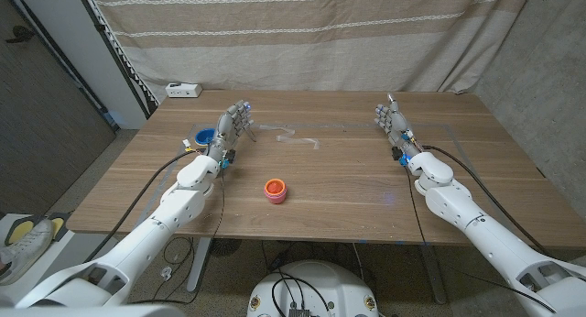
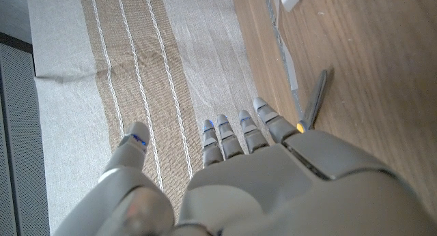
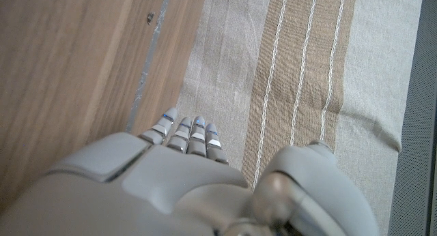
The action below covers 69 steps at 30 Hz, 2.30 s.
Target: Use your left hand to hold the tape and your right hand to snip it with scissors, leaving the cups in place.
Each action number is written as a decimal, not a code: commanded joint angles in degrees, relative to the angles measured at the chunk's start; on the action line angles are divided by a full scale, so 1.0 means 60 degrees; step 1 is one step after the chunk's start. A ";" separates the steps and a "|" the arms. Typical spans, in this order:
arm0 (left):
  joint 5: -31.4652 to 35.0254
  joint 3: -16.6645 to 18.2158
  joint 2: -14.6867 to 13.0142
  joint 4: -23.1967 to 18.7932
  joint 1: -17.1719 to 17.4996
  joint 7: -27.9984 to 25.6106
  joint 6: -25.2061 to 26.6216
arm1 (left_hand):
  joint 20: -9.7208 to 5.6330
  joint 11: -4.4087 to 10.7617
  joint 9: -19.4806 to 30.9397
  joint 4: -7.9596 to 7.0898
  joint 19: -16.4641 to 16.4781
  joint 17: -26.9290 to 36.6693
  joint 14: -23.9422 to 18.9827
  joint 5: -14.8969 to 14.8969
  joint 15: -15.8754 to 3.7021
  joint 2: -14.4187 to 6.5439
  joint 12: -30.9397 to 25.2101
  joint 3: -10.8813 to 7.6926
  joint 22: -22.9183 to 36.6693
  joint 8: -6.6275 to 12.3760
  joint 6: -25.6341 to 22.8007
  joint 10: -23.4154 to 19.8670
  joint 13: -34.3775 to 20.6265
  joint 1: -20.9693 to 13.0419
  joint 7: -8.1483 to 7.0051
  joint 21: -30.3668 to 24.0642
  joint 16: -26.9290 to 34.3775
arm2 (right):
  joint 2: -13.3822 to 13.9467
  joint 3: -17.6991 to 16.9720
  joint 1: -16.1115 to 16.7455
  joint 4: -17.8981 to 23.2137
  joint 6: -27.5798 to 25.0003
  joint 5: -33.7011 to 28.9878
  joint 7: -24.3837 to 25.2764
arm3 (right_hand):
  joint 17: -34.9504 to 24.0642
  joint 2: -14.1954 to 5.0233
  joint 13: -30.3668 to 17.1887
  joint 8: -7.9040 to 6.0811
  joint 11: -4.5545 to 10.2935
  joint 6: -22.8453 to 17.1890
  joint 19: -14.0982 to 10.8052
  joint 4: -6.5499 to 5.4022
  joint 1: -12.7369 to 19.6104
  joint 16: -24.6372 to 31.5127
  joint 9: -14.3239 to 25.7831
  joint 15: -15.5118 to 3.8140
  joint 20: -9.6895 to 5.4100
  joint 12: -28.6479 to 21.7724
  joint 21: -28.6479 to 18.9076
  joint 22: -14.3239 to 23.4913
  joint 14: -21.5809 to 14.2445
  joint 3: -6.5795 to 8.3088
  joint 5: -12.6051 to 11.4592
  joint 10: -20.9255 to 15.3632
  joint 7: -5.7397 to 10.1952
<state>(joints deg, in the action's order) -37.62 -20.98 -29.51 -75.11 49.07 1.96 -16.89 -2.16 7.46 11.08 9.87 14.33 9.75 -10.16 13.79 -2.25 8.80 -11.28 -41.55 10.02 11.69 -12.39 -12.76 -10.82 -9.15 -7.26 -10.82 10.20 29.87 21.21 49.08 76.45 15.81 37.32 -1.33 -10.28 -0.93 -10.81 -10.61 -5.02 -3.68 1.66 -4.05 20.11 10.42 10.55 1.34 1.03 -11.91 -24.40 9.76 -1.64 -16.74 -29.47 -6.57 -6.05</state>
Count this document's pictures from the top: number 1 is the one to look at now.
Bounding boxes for white platform box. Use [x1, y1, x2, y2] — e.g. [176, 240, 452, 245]
[0, 213, 77, 305]

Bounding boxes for white robot torso edge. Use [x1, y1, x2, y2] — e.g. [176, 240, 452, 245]
[0, 303, 187, 317]

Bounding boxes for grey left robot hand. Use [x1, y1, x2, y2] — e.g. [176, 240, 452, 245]
[208, 100, 255, 167]

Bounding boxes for pink plastic cup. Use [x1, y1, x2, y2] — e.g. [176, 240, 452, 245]
[263, 188, 288, 205]

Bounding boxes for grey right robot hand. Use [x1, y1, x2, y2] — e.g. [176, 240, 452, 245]
[374, 93, 422, 160]

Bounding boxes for black curtain stand pole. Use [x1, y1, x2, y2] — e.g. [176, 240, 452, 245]
[75, 0, 159, 121]

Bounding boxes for beige striped curtain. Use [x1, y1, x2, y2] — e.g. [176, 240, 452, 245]
[85, 0, 536, 95]

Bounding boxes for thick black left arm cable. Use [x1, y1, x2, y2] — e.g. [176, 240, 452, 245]
[84, 149, 201, 263]

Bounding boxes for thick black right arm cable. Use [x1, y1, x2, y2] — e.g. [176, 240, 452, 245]
[421, 145, 550, 258]

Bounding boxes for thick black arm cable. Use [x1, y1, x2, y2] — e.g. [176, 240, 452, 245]
[84, 149, 201, 263]
[421, 145, 550, 258]

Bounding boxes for black cables on robot base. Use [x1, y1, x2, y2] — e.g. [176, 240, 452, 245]
[272, 270, 331, 317]

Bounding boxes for black door handle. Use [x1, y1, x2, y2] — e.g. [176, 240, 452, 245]
[5, 26, 36, 44]

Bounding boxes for orange plastic cup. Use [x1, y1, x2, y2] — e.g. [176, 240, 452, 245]
[265, 178, 288, 197]

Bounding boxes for black round floor object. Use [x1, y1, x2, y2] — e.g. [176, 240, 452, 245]
[210, 237, 243, 257]

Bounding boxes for black floor cable loop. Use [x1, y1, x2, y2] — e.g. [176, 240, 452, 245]
[150, 236, 198, 305]

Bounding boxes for dark textured door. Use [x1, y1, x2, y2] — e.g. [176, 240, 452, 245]
[0, 0, 118, 215]

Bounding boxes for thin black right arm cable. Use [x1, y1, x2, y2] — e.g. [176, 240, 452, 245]
[403, 164, 559, 314]

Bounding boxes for white table leg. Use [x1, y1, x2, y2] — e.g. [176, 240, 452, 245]
[186, 237, 212, 293]

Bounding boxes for yellow black padded object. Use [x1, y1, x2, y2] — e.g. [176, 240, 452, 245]
[4, 215, 36, 247]
[48, 211, 72, 240]

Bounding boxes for white domed robot base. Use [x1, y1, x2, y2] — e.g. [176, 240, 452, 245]
[246, 260, 380, 317]

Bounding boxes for clear tape strip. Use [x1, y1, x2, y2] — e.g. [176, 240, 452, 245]
[259, 123, 321, 150]

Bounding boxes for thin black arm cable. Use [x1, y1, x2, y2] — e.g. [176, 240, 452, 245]
[403, 164, 559, 314]
[208, 168, 226, 240]

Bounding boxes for grey table leg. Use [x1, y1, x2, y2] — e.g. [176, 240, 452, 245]
[418, 244, 448, 305]

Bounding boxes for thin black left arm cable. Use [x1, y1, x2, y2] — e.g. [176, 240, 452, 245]
[208, 168, 226, 240]

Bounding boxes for white power strip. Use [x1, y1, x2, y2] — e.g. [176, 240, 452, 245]
[165, 82, 203, 99]

